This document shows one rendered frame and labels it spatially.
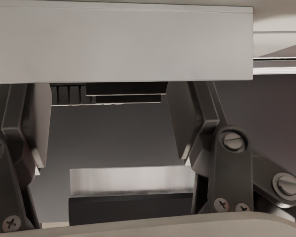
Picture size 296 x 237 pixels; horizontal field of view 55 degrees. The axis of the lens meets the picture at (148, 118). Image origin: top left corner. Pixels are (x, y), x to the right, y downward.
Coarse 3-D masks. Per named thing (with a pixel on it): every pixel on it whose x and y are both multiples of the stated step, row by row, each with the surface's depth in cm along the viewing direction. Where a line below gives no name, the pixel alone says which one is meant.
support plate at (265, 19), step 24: (72, 0) 8; (96, 0) 8; (120, 0) 8; (144, 0) 8; (168, 0) 8; (192, 0) 8; (216, 0) 8; (240, 0) 8; (264, 0) 8; (288, 0) 8; (264, 24) 11; (288, 24) 11; (264, 48) 17
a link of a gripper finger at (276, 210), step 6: (258, 198) 10; (264, 198) 9; (258, 204) 10; (264, 204) 9; (270, 204) 9; (258, 210) 10; (264, 210) 10; (270, 210) 9; (276, 210) 9; (282, 210) 9; (288, 210) 9; (294, 210) 9; (282, 216) 9; (288, 216) 9; (294, 216) 9
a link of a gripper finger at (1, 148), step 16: (0, 144) 8; (0, 160) 8; (0, 176) 8; (16, 176) 8; (0, 192) 7; (16, 192) 7; (0, 208) 7; (16, 208) 7; (32, 208) 9; (0, 224) 7; (16, 224) 7; (32, 224) 9
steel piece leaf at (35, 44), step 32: (0, 0) 7; (32, 0) 8; (64, 0) 8; (0, 32) 7; (32, 32) 8; (64, 32) 8; (96, 32) 8; (128, 32) 8; (160, 32) 8; (192, 32) 8; (224, 32) 8; (0, 64) 8; (32, 64) 8; (64, 64) 8; (96, 64) 8; (128, 64) 8; (160, 64) 8; (192, 64) 8; (224, 64) 9
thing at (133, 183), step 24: (96, 168) 22; (120, 168) 22; (144, 168) 22; (168, 168) 22; (72, 192) 22; (96, 192) 22; (120, 192) 22; (144, 192) 22; (168, 192) 22; (192, 192) 22; (72, 216) 21; (96, 216) 21; (120, 216) 21; (144, 216) 21; (168, 216) 21
